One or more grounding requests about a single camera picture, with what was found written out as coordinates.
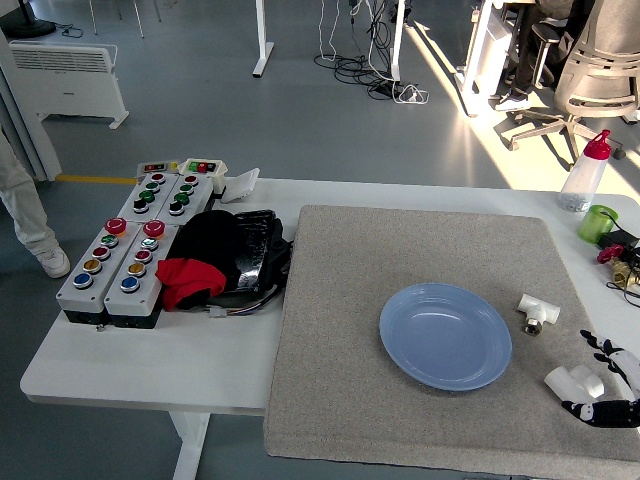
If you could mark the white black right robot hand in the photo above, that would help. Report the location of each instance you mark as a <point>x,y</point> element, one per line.
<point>616,413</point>

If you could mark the plain white tee pipe fitting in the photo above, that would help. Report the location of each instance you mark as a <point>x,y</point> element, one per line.
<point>562,380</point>

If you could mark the white tee fitting metal thread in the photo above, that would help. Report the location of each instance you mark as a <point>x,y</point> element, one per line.
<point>540,311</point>

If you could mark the blue plate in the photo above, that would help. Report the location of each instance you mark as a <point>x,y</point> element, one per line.
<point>440,345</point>

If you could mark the black power adapter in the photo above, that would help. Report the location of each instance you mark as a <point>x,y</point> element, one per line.
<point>622,239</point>

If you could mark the green plastic cup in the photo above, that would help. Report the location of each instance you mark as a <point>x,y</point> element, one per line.
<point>592,227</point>

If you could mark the clear squeeze bottle red cap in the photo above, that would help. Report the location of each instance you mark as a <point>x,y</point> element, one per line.
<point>582,185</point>

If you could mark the grey-brown mat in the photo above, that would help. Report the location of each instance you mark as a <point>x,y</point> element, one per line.
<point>350,300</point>

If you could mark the grey office chair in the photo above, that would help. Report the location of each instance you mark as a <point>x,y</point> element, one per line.
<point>597,75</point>

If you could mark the seated person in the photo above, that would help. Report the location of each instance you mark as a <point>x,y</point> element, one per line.
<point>527,65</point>

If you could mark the glossy black pedal device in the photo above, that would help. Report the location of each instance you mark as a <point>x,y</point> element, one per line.
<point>255,250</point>

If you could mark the white desk leg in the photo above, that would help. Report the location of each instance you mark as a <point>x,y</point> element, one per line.
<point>262,50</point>
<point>396,50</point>

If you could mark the white table leg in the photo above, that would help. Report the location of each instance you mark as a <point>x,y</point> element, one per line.
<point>187,445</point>

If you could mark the white plastic cover piece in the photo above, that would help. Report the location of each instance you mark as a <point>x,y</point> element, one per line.
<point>240,186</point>

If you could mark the black cloth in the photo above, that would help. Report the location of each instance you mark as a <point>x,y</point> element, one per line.
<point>210,240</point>

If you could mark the red cloth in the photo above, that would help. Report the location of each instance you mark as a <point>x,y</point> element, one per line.
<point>185,278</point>

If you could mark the grey four-button control box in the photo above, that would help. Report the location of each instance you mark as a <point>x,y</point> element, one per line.
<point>200,193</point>

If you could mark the grey emergency-stop button box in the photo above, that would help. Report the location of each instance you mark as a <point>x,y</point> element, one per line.
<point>70,296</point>
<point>117,301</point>

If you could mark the standing person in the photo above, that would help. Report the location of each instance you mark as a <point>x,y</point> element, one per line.
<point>25,220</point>

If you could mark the white panel heater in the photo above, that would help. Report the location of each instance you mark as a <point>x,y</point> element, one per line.
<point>70,85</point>

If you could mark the black fan base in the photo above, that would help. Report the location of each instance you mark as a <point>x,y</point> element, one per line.
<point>30,27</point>

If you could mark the white desk frame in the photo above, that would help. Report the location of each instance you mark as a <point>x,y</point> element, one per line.
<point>480,60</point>

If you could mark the white switch box red green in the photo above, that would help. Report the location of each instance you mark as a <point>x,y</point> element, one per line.
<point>220,173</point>

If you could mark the small grey rocker switch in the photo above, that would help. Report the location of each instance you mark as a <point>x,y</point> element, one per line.
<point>152,167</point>

